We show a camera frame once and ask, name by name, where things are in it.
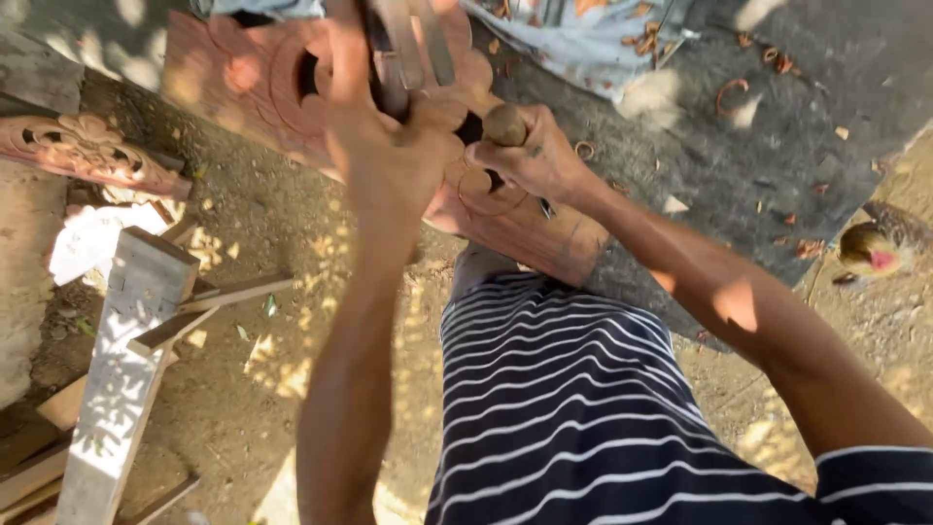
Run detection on light blue patterned cloth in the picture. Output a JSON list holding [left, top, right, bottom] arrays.
[[461, 0, 702, 103]]

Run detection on large carved wooden panel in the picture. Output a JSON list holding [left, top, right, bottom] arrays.
[[160, 0, 610, 287]]

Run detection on white crumpled sheet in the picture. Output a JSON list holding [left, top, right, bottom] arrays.
[[48, 202, 172, 287]]

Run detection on person's left hand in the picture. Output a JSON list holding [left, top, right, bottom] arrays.
[[324, 0, 469, 224]]

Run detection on thin wooden slat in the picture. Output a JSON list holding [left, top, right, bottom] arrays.
[[177, 273, 296, 316], [127, 305, 221, 360]]

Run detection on person's right hand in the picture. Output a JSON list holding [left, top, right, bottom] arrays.
[[465, 104, 603, 214]]

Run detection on navy white striped shirt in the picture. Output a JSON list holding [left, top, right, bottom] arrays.
[[424, 273, 933, 525]]

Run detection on concrete post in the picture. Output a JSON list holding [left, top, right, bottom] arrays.
[[0, 44, 85, 411]]

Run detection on metal chisel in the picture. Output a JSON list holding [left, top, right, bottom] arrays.
[[368, 0, 425, 121], [412, 0, 457, 87]]

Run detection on scattered wood shavings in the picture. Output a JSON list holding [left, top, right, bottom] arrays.
[[484, 0, 886, 263]]

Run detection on grey floor mat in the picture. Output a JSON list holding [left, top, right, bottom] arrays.
[[466, 0, 933, 352]]

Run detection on wooden-handled chisel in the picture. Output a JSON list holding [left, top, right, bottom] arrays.
[[481, 103, 557, 220]]

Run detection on blue denim cloth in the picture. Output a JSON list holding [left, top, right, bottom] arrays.
[[190, 0, 327, 21]]

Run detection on brown chicken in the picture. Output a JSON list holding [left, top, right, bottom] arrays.
[[831, 201, 933, 287]]

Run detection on pile of wooden boards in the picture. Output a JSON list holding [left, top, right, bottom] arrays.
[[0, 350, 201, 525]]

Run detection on grey painted wooden plank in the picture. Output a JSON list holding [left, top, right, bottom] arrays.
[[54, 226, 201, 525]]

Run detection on small carved wooden ornament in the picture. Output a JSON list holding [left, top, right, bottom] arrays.
[[0, 111, 193, 201]]

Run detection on grey shorts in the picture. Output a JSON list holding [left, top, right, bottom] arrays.
[[448, 244, 520, 301]]

